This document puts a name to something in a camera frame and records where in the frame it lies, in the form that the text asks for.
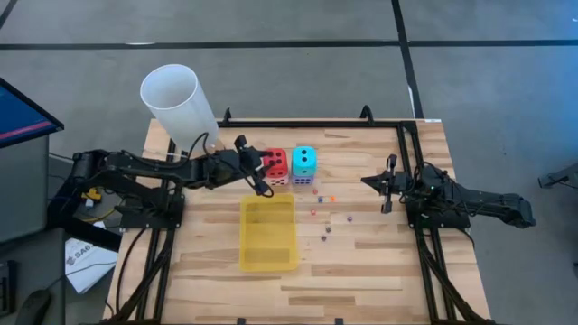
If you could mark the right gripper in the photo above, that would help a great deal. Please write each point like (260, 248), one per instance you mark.
(402, 185)

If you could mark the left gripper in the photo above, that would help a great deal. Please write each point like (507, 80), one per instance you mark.
(226, 169)

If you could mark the large red foam die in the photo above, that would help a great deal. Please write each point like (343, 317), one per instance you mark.
(281, 169)

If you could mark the large pink foam die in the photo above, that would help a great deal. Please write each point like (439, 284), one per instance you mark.
(279, 181)

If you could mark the large cyan foam die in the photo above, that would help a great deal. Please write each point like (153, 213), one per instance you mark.
(303, 168)

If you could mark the large purple foam die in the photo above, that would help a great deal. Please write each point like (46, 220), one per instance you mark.
(302, 180)

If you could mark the yellow translucent plastic bin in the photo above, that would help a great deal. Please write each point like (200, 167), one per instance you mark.
(268, 234)

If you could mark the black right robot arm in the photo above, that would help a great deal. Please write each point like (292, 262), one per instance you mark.
(487, 203)

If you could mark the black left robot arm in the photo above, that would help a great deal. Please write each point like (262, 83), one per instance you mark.
(149, 169)

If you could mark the white shade wooden base lamp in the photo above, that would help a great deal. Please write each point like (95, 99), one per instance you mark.
(176, 104)

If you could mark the grey metal stand leg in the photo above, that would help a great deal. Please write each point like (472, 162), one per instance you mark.
(564, 173)

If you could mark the black equipment base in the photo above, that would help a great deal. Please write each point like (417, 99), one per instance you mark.
(90, 234)

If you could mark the white printed paper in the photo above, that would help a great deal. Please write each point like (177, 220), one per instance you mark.
(90, 266)

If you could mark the computer monitor blue screen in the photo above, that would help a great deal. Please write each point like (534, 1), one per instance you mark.
(22, 117)

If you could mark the grey desk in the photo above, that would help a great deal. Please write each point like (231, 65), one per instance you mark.
(31, 271)

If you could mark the dark computer mouse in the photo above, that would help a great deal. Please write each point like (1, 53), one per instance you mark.
(34, 307)

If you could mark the black keyboard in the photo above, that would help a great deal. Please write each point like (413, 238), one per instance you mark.
(6, 289)

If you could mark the black aluminium table frame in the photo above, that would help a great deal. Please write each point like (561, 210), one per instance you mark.
(293, 123)

